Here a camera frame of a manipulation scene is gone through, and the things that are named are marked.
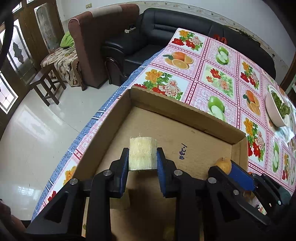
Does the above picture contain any shallow cardboard box tray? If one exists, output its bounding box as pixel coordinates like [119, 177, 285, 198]
[74, 86, 248, 240]

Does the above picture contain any white bowl of greens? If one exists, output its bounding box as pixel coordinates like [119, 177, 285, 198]
[265, 85, 290, 127]

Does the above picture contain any wooden stool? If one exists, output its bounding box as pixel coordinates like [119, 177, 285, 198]
[30, 63, 66, 106]

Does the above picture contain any black sofa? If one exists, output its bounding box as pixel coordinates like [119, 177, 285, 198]
[101, 8, 276, 86]

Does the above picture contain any patterned seat cover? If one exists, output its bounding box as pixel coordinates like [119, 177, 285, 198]
[41, 47, 82, 87]

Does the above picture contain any green cushion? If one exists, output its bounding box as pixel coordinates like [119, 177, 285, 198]
[60, 31, 74, 49]

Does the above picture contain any brown armchair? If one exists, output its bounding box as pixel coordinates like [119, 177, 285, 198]
[68, 4, 139, 88]

